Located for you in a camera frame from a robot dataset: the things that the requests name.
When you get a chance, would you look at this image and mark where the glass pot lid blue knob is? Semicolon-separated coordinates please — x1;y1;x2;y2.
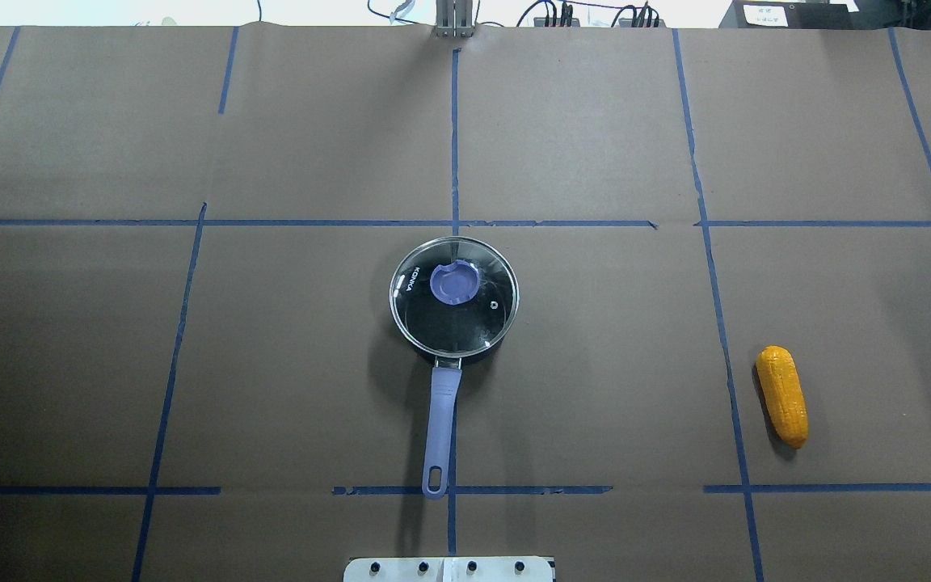
388;236;521;360

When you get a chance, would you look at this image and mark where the yellow corn cob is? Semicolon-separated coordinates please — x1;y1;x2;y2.
755;345;809;450

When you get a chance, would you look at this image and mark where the dark blue saucepan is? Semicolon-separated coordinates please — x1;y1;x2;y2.
389;236;520;500

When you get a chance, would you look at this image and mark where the black box with label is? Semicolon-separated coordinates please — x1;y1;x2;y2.
718;1;853;30

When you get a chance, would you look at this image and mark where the aluminium frame post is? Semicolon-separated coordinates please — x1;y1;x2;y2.
435;0;475;38

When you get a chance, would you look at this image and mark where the white camera mast base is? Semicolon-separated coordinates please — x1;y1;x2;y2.
343;555;557;581

